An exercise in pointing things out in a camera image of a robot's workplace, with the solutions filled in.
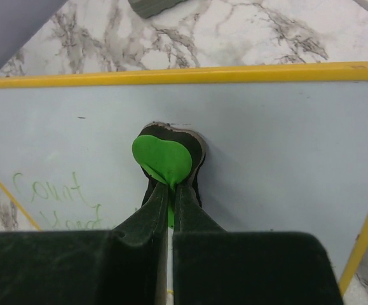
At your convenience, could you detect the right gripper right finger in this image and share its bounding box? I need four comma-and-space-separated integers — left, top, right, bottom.
173, 184, 343, 304

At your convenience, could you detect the yellow framed whiteboard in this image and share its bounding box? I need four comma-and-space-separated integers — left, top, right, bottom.
0, 62, 368, 291

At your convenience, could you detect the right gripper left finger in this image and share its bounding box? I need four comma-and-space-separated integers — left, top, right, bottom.
0, 184, 168, 304

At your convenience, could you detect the green whiteboard eraser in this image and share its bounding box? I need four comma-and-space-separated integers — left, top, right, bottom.
132, 122, 206, 229

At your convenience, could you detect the grey plastic case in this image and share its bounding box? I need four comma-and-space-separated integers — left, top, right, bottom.
128, 0, 185, 19

